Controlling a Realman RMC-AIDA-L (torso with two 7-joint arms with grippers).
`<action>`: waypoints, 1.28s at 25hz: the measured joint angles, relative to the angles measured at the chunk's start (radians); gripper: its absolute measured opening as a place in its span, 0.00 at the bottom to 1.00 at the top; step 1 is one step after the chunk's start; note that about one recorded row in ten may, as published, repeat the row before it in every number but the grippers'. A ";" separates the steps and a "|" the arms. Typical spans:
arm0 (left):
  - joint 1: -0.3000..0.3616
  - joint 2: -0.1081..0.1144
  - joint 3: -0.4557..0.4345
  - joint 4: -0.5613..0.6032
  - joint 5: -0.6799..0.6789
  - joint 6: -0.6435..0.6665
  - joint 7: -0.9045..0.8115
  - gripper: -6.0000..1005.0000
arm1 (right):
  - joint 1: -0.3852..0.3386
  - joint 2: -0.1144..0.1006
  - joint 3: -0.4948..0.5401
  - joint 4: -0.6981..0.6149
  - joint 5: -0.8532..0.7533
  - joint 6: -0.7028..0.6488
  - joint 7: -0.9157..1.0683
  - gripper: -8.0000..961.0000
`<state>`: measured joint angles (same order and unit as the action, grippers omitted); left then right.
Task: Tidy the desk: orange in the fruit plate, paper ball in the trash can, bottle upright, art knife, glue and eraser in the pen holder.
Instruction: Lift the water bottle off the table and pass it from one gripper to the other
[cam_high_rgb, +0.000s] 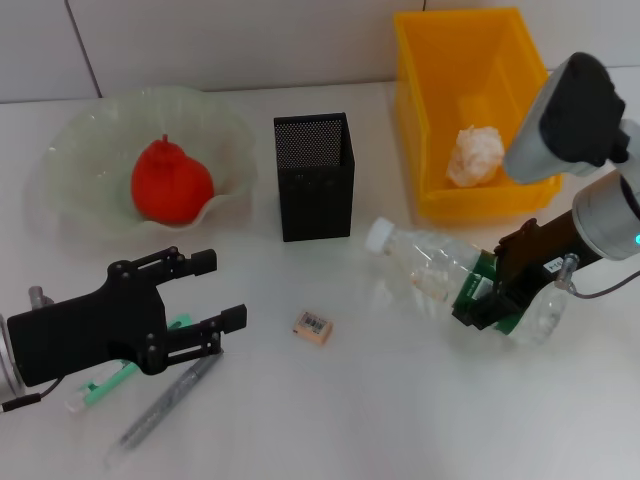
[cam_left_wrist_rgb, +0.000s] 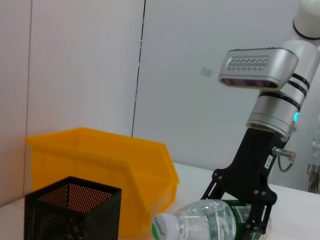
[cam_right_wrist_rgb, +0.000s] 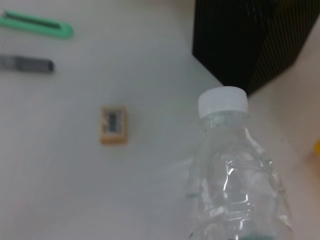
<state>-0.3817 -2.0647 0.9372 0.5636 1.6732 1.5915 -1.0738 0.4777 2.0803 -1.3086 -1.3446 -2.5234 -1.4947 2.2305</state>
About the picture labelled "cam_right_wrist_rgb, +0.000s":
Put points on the beige eraser with barcode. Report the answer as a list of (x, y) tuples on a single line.
[(113, 125)]

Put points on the clear green-label water bottle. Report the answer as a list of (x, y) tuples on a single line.
[(237, 187)]

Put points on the green utility knife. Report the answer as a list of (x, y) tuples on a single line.
[(50, 26)]

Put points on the grey marker pen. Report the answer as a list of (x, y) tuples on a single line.
[(32, 65)]

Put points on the yellow plastic bin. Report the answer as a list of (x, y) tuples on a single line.
[(317, 147)]

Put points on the black mesh pen holder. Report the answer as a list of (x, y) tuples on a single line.
[(237, 37)]

